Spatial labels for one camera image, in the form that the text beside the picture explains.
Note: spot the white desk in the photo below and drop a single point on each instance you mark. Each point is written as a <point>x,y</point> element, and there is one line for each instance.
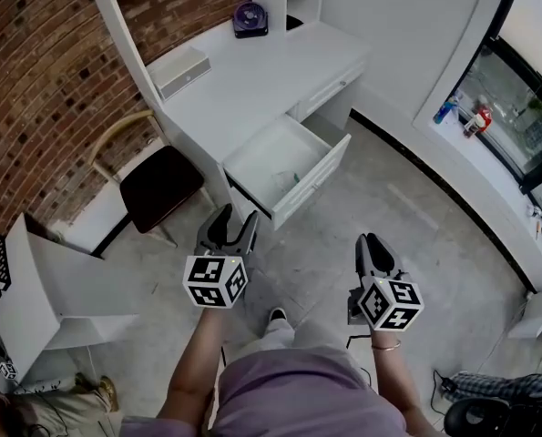
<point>252,75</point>

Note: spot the black object on shelf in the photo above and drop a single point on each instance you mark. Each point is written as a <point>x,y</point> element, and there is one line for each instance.
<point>293,22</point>

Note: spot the wooden chair with dark seat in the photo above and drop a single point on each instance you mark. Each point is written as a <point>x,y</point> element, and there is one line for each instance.
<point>161,185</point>

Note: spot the black framed window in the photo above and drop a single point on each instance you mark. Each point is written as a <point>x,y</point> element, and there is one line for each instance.
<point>516,107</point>

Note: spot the person's left forearm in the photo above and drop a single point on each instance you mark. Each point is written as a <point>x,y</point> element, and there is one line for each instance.
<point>193,362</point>

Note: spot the blue bottle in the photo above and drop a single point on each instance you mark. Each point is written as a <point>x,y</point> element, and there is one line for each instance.
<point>444,111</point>

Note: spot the white storage box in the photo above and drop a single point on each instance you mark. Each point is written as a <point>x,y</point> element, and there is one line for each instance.
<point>184,78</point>

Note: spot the white side table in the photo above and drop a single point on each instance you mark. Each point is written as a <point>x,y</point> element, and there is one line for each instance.
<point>33,289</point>

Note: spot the clear item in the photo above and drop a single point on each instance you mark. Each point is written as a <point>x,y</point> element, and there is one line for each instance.
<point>285,181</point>

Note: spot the white and black shoe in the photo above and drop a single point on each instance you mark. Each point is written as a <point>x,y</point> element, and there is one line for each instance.
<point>278,314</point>

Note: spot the purple shirt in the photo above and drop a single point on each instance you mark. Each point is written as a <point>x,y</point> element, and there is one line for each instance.
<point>298,394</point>

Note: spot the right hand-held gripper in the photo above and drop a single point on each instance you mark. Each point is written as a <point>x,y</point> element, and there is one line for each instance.
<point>389,305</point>

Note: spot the grey hand-held gripper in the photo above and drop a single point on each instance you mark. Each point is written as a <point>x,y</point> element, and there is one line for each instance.
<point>6,367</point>

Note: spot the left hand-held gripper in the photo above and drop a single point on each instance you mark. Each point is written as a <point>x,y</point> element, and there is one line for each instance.
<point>213,280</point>

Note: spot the black office chair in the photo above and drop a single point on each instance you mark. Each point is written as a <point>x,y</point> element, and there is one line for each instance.
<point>471,419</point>

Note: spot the light grey trousers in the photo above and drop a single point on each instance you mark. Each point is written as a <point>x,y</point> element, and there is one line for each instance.
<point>277,335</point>

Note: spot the plaid cloth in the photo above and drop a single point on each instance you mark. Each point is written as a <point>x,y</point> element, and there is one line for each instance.
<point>493,385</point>

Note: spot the person's right forearm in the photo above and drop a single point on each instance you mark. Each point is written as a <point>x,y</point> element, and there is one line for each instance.
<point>391,371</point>

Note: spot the purple desk fan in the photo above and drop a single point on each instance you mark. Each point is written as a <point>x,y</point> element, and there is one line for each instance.
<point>250,18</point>

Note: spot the red and white bottle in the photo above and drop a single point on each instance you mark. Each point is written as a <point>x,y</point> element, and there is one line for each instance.
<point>480,118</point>

